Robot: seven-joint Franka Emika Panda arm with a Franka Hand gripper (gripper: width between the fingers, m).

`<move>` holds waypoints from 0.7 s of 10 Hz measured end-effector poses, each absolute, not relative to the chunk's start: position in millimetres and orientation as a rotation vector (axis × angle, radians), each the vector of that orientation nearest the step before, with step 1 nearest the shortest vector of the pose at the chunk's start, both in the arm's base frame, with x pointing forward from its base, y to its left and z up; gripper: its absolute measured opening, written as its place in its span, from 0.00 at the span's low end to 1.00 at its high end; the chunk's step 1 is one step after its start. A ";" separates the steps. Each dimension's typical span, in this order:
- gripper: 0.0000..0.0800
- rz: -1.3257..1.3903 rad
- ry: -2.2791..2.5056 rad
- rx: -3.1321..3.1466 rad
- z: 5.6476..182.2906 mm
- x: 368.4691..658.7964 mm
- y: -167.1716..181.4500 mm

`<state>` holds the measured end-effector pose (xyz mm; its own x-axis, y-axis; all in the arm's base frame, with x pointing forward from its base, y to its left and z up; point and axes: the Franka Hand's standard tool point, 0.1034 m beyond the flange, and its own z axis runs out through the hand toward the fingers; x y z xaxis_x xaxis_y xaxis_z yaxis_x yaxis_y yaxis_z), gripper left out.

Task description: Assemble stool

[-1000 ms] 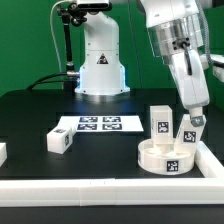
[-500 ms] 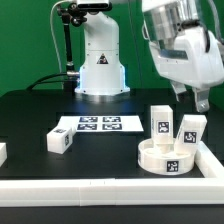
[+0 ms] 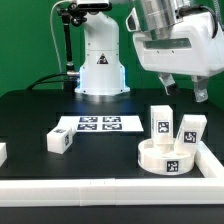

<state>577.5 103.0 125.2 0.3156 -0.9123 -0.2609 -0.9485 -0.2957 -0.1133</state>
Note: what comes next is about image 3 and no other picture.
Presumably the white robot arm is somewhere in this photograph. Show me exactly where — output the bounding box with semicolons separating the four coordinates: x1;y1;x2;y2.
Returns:
77;0;224;102

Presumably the black cable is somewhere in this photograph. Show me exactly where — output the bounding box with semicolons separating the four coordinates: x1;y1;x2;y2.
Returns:
26;72;75;91

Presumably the white U-shaped fence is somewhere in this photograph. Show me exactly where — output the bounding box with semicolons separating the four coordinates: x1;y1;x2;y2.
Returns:
0;143;224;207

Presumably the white cable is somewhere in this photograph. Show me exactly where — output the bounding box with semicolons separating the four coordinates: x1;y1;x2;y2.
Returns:
49;0;78;74

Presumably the white marker sheet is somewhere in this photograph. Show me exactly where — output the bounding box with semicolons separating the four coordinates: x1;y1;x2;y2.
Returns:
58;115;143;132

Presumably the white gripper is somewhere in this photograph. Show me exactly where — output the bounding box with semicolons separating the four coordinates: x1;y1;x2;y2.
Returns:
126;9;224;102

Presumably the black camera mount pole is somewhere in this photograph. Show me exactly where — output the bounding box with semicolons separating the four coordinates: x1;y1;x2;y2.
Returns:
57;3;87;94

